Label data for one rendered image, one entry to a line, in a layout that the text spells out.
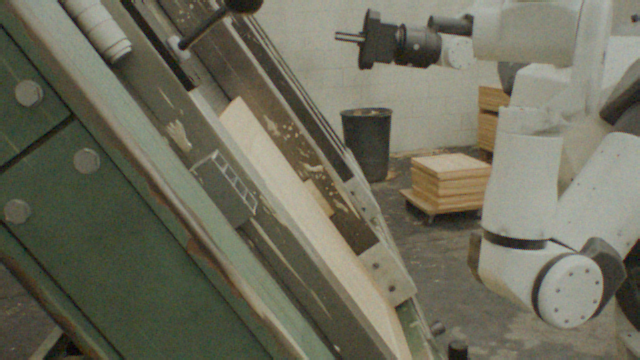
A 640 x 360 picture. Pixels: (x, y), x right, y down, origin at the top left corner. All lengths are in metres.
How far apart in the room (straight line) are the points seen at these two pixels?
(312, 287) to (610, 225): 0.32
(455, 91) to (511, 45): 6.32
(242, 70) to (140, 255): 0.67
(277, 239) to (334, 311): 0.10
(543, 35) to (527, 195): 0.15
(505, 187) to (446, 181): 3.61
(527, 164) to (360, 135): 4.81
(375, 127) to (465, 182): 1.39
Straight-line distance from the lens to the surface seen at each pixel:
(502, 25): 0.61
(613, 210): 0.69
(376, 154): 5.46
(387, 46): 1.25
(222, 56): 1.01
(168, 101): 0.60
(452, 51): 1.26
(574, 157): 0.88
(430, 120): 6.84
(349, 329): 0.66
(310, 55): 6.34
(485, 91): 6.16
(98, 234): 0.37
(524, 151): 0.61
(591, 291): 0.66
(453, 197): 4.29
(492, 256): 0.64
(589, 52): 0.60
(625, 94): 0.76
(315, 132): 1.52
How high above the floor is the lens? 1.40
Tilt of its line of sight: 14 degrees down
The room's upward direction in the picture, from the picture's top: 3 degrees counter-clockwise
